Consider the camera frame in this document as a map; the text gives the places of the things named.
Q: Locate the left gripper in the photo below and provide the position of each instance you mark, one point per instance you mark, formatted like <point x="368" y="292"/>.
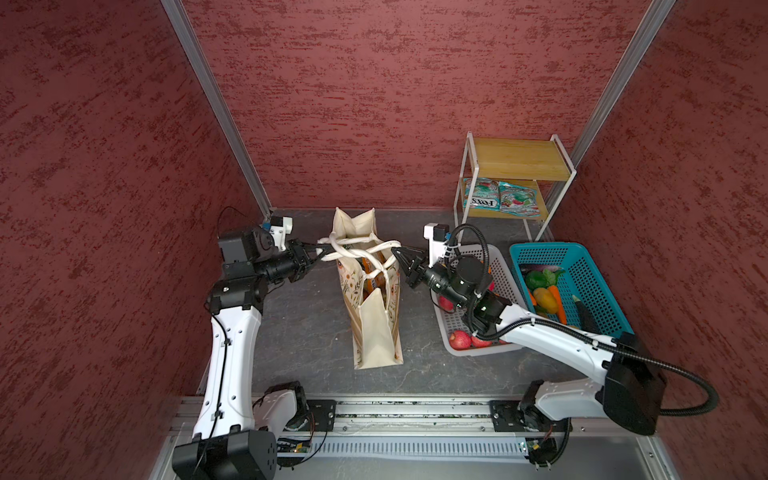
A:
<point x="300" y="260"/>

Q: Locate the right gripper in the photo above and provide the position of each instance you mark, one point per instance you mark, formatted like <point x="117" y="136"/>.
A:
<point x="405" y="256"/>

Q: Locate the cream canvas tote bag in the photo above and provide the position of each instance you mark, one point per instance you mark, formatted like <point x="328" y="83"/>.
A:
<point x="374" y="323"/>

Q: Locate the orange Fox's candy bag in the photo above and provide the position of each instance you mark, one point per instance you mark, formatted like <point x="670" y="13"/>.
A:
<point x="378" y="282"/>

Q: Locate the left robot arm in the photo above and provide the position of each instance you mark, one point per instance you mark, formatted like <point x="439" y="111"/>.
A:
<point x="235" y="436"/>

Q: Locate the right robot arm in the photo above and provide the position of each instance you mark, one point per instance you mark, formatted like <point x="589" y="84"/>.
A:
<point x="616" y="384"/>

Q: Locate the red-green Fox's candy bag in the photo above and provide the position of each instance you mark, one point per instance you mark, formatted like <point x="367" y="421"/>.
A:
<point x="518" y="200"/>

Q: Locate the red apple middle left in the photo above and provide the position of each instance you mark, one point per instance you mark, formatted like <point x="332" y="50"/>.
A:
<point x="445" y="305"/>

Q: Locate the red apple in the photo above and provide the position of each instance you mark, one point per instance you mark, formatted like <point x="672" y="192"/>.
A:
<point x="460" y="340"/>
<point x="478" y="343"/>
<point x="445" y="305"/>

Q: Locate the red apple front left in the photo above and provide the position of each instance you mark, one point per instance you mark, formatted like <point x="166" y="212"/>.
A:
<point x="460" y="340"/>

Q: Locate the white plastic basket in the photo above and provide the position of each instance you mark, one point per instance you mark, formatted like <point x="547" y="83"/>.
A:
<point x="504" y="286"/>

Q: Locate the red apple front middle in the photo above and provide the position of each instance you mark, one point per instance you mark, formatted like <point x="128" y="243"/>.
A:
<point x="478" y="343"/>

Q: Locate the green bell pepper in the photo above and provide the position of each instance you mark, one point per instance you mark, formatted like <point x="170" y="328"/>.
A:
<point x="536" y="279"/>

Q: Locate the yellow bell pepper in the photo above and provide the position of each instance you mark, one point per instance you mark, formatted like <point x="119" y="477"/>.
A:
<point x="544" y="300"/>

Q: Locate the white wooden two-tier shelf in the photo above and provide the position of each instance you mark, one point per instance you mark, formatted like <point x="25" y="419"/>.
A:
<point x="543" y="166"/>

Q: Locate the orange carrot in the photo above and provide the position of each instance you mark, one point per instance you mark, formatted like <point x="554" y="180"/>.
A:
<point x="561" y="314"/>

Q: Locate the teal plastic basket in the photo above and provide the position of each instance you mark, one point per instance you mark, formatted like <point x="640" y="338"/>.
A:
<point x="582" y="279"/>

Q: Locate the dark green cucumber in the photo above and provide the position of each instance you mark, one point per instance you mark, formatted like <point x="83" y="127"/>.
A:
<point x="587" y="320"/>

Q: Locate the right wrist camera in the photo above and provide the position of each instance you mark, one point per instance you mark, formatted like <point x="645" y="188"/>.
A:
<point x="437" y="236"/>

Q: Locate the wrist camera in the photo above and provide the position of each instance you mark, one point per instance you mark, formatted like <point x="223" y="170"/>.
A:
<point x="437" y="236"/>
<point x="279" y="228"/>

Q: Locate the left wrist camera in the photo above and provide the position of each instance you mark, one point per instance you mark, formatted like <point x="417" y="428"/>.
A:
<point x="279" y="228"/>

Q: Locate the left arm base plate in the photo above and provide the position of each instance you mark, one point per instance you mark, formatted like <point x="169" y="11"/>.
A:
<point x="321" y="416"/>

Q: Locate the aluminium mounting rail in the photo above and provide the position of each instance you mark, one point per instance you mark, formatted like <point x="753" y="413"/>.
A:
<point x="422" y="415"/>

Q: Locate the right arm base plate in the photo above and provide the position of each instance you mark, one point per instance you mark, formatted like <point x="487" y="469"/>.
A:
<point x="512" y="416"/>

